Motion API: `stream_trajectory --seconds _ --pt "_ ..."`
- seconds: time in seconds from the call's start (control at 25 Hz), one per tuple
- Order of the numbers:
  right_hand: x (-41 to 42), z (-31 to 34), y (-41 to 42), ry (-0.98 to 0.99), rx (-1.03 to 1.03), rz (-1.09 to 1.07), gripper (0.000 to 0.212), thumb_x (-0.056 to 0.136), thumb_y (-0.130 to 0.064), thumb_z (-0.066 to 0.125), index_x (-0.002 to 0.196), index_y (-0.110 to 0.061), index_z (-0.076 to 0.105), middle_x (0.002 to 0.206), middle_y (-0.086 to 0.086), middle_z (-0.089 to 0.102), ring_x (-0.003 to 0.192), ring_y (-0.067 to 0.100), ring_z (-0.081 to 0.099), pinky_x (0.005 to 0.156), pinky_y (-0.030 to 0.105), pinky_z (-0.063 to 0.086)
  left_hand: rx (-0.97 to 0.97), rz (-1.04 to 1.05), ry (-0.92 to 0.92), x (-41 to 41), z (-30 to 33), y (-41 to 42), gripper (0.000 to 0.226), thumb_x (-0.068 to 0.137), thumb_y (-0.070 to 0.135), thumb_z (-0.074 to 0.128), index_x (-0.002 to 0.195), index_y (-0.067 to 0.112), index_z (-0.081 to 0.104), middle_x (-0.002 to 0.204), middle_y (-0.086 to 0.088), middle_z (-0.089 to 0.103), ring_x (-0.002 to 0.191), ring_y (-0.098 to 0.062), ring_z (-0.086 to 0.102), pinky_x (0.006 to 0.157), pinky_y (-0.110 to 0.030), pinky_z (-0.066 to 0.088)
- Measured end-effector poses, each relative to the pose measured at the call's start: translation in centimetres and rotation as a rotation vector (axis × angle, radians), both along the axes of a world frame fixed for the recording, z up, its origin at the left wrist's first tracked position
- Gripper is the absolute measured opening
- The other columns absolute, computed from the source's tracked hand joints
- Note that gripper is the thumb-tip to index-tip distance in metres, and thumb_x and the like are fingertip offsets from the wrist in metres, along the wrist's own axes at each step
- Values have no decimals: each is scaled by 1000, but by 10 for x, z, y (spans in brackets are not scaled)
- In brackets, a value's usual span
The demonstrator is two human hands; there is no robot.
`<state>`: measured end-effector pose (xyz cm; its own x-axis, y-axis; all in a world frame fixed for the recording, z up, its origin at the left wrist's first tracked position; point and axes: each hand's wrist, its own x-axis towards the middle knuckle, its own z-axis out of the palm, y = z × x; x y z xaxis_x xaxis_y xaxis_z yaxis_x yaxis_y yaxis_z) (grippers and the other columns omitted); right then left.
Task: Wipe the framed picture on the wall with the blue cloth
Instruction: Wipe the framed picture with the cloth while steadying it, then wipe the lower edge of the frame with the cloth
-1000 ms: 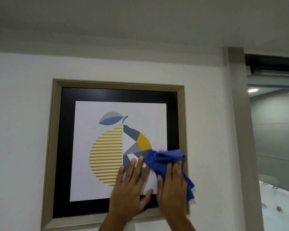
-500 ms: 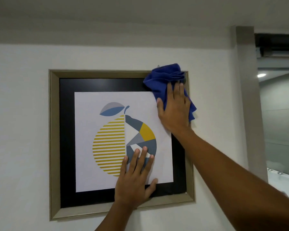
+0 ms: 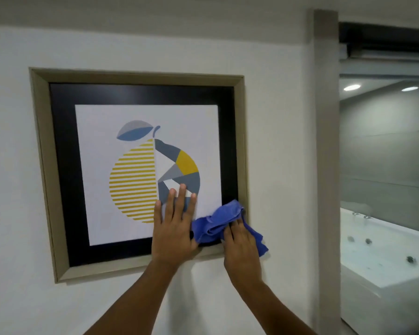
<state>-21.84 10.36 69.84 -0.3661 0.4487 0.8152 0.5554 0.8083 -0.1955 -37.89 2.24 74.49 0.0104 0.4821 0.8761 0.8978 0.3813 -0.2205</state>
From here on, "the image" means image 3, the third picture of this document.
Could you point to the person's left middle finger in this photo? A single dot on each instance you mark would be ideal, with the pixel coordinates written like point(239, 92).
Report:
point(181, 202)

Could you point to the person's right fingers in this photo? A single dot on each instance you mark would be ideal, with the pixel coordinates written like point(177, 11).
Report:
point(234, 228)

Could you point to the beige door frame post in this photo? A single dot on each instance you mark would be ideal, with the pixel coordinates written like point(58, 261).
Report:
point(326, 170)

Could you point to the recessed ceiling light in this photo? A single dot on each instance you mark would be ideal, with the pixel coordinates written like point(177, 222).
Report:
point(352, 87)
point(410, 89)

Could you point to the person's left hand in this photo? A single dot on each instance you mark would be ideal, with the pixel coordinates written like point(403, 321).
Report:
point(173, 240)

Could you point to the blue microfiber cloth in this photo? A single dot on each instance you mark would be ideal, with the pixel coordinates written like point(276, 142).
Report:
point(213, 223)

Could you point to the chrome bathtub faucet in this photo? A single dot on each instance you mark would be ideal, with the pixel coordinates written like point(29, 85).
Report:
point(362, 215)

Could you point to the framed fruit art picture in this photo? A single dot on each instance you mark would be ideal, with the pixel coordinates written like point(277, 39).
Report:
point(101, 170)

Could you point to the person's left forearm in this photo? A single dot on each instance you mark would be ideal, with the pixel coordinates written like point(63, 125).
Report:
point(136, 300)

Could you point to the dark sliding door track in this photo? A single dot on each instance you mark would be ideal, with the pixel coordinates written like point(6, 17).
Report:
point(387, 38)

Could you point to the person's right forearm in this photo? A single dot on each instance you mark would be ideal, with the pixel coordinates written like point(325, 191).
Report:
point(269, 310)

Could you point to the person's right hand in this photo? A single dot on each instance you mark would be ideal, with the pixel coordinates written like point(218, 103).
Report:
point(242, 256)

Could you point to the person's left little finger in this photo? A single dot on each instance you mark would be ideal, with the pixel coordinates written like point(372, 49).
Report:
point(157, 212)

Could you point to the white bathtub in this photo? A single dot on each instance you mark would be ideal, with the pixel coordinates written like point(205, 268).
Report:
point(380, 268)

